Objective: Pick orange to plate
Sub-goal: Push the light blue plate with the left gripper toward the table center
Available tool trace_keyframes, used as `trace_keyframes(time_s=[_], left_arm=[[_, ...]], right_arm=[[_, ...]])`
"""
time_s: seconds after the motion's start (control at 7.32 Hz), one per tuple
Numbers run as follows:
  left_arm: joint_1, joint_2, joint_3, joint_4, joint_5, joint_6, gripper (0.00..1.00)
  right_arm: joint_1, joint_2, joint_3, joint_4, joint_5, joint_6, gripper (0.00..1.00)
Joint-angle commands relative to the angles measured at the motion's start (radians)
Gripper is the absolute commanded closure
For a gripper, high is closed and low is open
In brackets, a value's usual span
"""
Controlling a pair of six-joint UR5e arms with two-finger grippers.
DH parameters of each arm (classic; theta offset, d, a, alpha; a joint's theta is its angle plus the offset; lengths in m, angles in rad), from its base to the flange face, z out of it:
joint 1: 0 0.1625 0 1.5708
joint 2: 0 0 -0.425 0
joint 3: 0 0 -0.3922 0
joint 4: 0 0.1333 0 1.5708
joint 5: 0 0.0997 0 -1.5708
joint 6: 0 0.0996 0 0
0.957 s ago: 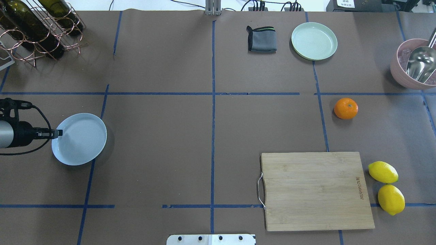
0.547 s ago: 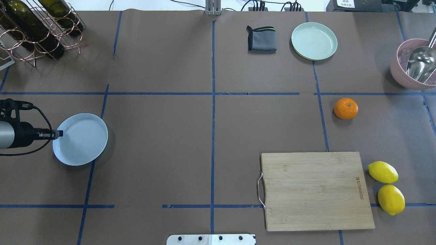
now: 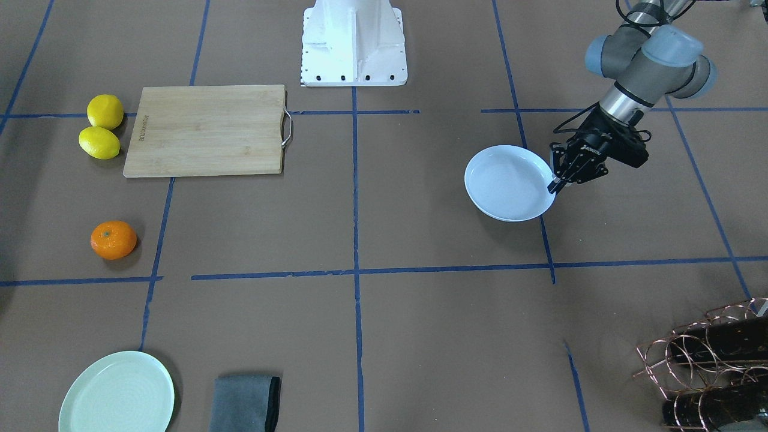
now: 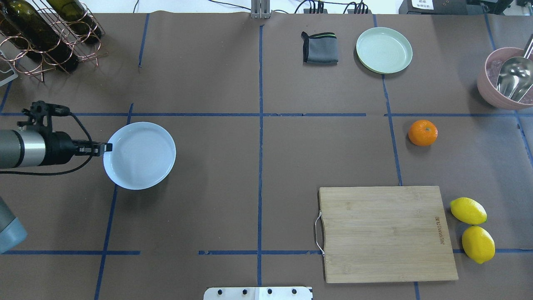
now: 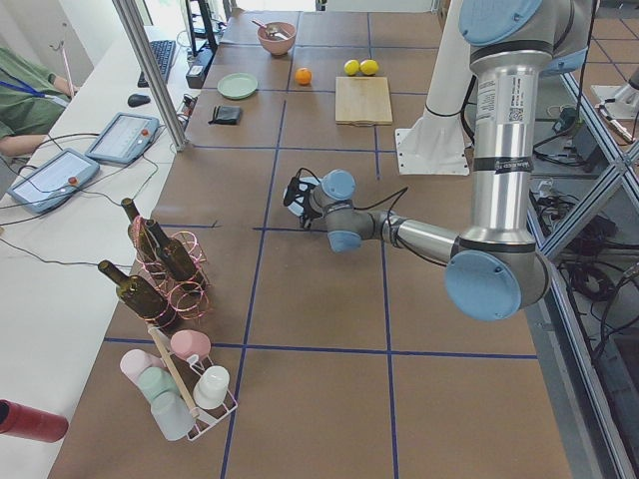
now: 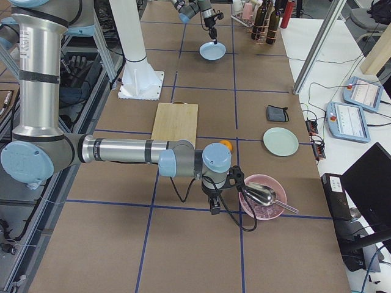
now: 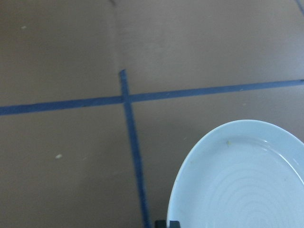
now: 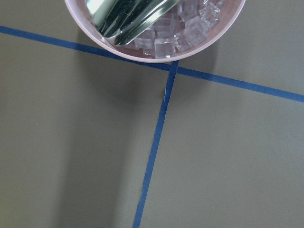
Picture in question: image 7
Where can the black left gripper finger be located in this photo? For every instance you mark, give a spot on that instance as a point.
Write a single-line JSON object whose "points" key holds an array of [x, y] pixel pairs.
{"points": [[164, 224]]}

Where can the light blue plate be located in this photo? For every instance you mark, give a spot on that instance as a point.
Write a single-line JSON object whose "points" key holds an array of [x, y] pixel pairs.
{"points": [[242, 174]]}

